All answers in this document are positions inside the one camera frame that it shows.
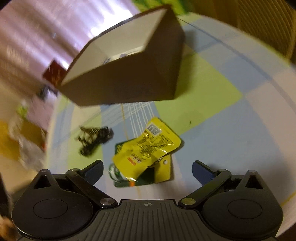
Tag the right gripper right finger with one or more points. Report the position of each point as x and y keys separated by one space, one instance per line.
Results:
x=211 y=181

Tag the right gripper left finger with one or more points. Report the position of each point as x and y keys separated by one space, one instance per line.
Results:
x=85 y=179

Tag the yellow snack pouch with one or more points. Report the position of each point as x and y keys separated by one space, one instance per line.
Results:
x=138 y=154

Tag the plaid tablecloth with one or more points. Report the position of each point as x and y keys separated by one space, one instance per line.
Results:
x=234 y=109

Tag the red gift box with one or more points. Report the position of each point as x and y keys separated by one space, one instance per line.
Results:
x=54 y=73

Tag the brown cardboard box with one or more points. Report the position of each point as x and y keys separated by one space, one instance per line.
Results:
x=151 y=74

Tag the purple curtain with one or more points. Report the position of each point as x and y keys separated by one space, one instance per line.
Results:
x=34 y=33

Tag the green tissue pack bundle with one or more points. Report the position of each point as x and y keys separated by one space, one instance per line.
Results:
x=179 y=7

